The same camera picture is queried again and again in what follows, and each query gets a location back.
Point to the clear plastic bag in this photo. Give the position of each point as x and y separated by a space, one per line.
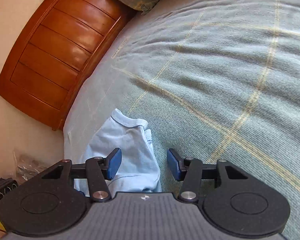
26 167

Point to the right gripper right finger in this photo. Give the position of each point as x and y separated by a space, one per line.
189 172

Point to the green plaid bed sheet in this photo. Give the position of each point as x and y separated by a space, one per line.
212 79

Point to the light blue cartoon t-shirt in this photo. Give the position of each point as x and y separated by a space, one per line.
139 170

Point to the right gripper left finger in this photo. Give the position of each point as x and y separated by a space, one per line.
98 171

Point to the wooden headboard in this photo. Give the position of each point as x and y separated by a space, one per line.
58 49

